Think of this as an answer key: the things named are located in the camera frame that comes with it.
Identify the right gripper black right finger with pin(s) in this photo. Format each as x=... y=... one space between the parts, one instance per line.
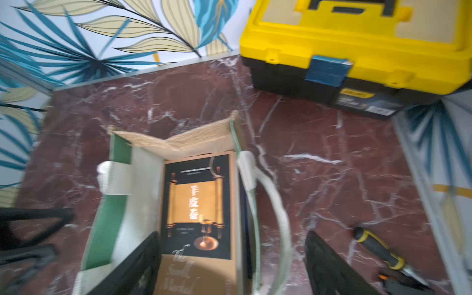
x=329 y=274

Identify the brown cover book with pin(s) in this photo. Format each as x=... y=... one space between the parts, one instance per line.
x=200 y=227

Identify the green beige canvas bag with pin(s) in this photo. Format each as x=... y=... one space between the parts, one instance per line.
x=131 y=183

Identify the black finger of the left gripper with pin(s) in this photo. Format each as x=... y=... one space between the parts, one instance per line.
x=38 y=256
x=22 y=227

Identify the yellow black toolbox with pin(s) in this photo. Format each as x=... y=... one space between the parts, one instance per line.
x=371 y=57

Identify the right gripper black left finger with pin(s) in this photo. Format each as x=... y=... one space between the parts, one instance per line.
x=137 y=274

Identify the left metal frame post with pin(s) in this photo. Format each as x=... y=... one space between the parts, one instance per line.
x=21 y=75

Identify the yellow black screwdriver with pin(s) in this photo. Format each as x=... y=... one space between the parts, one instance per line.
x=373 y=244

